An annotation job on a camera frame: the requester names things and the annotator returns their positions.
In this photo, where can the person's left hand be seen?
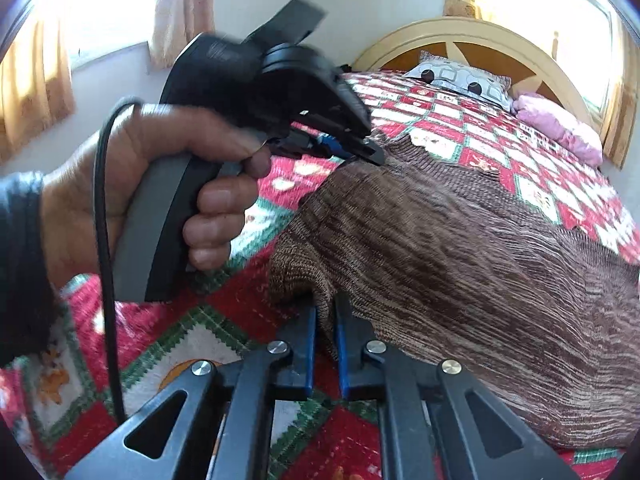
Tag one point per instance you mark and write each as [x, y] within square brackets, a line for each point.
[135, 180]

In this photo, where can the pink pillow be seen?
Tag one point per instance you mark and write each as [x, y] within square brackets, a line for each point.
[562, 127]

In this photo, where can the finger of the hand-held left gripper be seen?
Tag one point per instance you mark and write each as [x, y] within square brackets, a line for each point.
[315, 142]
[367, 150]

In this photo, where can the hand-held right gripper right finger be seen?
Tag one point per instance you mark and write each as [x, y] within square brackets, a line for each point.
[343, 355]

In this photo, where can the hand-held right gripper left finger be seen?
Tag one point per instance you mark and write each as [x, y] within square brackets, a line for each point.
[303, 355]

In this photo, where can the window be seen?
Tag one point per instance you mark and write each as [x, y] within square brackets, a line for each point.
[585, 40]
[95, 10]

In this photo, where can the white patterned pillow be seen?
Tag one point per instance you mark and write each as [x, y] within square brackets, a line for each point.
[462, 79]

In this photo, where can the red teddy bear printed blanket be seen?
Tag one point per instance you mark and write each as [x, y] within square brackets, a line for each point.
[500, 125]

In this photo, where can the cream wooden bed headboard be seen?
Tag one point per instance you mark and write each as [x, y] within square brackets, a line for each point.
[480, 47]

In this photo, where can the brown knitted sweater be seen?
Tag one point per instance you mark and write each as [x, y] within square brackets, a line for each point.
[465, 285]

